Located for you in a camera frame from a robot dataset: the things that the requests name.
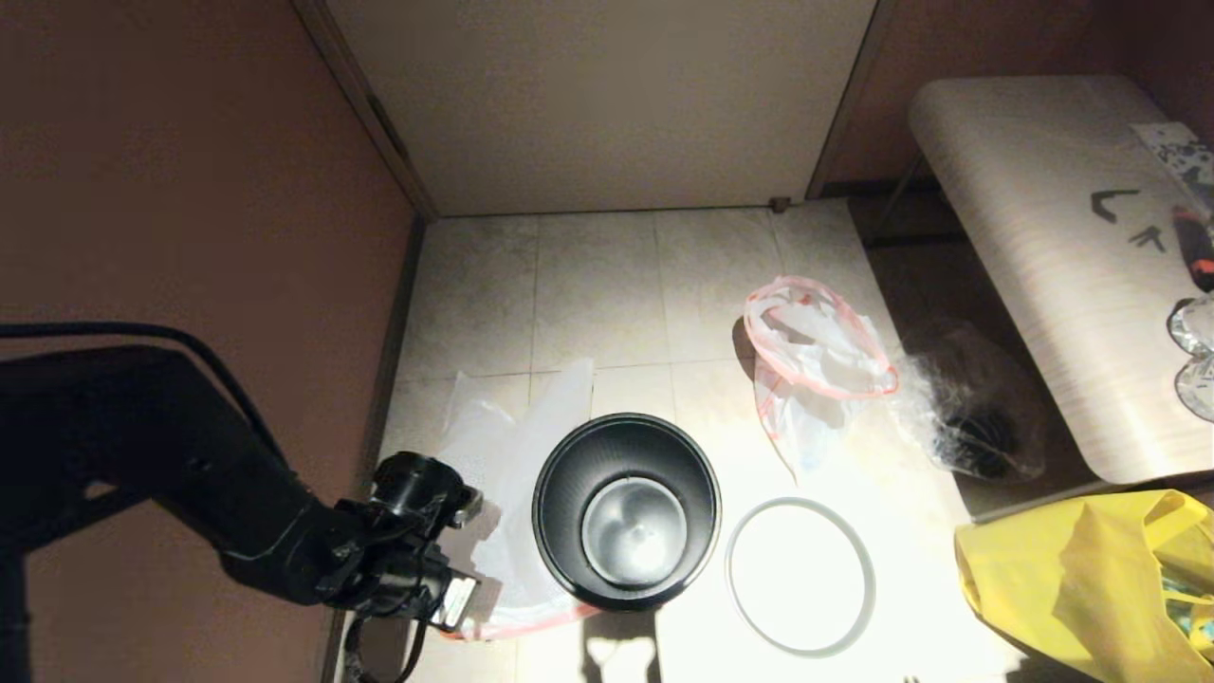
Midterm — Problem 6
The new white red-edged trash bag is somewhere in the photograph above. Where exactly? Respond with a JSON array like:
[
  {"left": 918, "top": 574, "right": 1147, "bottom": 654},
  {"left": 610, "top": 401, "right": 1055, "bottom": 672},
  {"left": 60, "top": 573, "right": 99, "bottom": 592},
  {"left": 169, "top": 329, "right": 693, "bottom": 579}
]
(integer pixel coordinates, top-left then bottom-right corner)
[{"left": 438, "top": 358, "right": 608, "bottom": 641}]

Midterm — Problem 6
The yellow plastic bag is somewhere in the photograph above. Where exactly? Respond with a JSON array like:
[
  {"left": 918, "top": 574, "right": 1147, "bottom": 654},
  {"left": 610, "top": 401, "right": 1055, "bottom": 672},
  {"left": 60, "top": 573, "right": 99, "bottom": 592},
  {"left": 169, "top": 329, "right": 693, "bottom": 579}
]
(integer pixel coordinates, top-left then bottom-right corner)
[{"left": 953, "top": 490, "right": 1214, "bottom": 683}]

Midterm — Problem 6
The black round trash bin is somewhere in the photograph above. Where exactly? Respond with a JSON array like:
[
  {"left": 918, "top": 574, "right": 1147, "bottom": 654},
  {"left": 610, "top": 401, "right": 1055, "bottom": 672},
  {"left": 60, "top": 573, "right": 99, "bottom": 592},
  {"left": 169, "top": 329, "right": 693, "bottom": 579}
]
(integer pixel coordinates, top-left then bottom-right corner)
[{"left": 531, "top": 413, "right": 722, "bottom": 613}]

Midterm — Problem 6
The white patterned paper sheet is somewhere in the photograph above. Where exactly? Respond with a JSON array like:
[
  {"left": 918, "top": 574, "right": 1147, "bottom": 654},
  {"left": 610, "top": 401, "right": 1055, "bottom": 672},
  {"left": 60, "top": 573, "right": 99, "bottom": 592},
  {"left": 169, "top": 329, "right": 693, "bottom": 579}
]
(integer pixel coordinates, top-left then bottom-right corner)
[{"left": 1133, "top": 121, "right": 1214, "bottom": 191}]

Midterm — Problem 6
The black and red tool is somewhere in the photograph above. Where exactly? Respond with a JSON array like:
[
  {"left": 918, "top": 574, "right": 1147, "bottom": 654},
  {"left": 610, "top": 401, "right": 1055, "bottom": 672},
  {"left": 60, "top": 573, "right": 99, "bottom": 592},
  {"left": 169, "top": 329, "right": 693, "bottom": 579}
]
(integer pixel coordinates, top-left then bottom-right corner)
[{"left": 1173, "top": 205, "right": 1214, "bottom": 293}]

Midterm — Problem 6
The used white red-drawstring trash bag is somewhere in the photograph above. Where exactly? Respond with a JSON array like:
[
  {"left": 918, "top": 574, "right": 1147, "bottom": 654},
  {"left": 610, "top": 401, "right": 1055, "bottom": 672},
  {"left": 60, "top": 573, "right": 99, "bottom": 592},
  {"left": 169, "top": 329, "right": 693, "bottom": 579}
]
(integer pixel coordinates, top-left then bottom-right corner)
[{"left": 743, "top": 275, "right": 900, "bottom": 475}]

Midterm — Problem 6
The light wood table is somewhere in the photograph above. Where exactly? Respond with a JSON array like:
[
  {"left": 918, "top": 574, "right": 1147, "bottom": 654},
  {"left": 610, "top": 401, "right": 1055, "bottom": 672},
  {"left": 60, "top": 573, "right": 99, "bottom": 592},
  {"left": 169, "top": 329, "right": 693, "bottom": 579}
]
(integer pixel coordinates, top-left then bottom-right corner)
[{"left": 909, "top": 76, "right": 1214, "bottom": 485}]

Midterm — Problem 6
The white door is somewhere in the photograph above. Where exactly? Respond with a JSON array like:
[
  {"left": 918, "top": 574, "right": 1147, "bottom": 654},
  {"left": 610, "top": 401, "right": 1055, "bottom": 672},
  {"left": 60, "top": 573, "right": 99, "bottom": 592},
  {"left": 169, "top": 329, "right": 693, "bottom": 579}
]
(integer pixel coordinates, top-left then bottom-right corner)
[{"left": 327, "top": 0, "right": 878, "bottom": 217}]

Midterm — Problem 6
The clear glass cup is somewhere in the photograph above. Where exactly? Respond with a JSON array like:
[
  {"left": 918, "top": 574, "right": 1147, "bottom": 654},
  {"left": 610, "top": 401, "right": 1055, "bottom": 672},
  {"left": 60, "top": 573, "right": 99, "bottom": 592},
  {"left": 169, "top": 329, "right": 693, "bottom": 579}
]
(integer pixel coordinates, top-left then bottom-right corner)
[
  {"left": 1168, "top": 296, "right": 1214, "bottom": 360},
  {"left": 1174, "top": 360, "right": 1214, "bottom": 425}
]

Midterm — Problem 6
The grey bin rim ring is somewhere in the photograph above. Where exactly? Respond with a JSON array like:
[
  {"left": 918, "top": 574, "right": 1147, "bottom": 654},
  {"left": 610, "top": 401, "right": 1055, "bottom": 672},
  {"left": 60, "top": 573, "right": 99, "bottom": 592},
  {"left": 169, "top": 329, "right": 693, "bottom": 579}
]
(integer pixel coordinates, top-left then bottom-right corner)
[{"left": 727, "top": 498, "right": 875, "bottom": 657}]

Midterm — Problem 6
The green patterned packet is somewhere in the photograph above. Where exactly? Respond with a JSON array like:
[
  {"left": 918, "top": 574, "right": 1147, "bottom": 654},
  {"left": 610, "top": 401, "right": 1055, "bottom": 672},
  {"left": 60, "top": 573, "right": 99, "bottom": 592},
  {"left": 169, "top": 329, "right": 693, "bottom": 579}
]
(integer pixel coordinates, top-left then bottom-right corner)
[{"left": 1159, "top": 560, "right": 1214, "bottom": 665}]

